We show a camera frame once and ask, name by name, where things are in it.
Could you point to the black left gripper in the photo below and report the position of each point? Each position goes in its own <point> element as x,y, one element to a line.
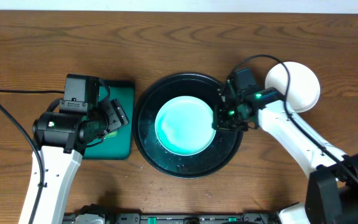
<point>117,112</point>

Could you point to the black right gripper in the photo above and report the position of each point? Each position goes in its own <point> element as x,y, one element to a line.
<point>225,116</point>

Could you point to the green scrubbing sponge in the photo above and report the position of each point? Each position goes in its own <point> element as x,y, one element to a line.
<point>111,134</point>

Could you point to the mint green plate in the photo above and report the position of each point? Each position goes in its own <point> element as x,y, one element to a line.
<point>183,125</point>

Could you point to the white plate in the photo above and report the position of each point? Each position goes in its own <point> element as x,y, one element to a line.
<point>304,90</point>

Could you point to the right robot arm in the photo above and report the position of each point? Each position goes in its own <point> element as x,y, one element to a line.
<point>332,194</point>

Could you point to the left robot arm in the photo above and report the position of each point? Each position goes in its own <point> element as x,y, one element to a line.
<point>61,168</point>

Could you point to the rectangular black water tray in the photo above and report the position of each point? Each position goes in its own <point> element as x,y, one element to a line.
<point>118,147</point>

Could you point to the round black tray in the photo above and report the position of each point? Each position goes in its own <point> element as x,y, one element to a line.
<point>223,147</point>

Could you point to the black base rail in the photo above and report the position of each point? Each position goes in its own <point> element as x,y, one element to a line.
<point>97,214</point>

